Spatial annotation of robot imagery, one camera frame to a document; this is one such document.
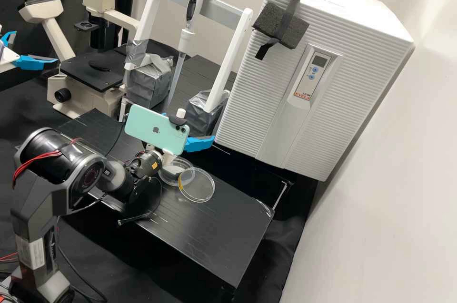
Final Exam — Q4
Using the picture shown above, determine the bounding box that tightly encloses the incubator door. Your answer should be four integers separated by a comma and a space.
215, 0, 416, 183

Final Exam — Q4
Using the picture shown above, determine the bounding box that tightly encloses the cream microscope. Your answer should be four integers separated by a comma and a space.
18, 0, 142, 120

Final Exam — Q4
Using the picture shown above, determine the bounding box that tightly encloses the petri dish lid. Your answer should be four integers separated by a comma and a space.
177, 166, 216, 204

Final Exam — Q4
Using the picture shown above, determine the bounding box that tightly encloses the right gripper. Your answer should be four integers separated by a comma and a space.
162, 135, 216, 166

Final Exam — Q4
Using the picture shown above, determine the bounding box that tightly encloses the white pipette stand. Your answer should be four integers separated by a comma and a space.
123, 0, 255, 114

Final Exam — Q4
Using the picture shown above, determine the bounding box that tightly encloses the pipette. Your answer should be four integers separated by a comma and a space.
165, 0, 211, 112

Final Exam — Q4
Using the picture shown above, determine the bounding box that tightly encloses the petri dish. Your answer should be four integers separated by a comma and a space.
158, 156, 194, 187

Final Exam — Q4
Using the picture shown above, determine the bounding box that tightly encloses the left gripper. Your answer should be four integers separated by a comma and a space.
0, 30, 59, 70

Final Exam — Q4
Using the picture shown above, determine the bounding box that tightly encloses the grey taped block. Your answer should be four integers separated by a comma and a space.
185, 90, 231, 137
125, 39, 175, 109

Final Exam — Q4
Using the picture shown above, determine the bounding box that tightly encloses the right wrist camera phone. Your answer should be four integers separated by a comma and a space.
124, 104, 191, 156

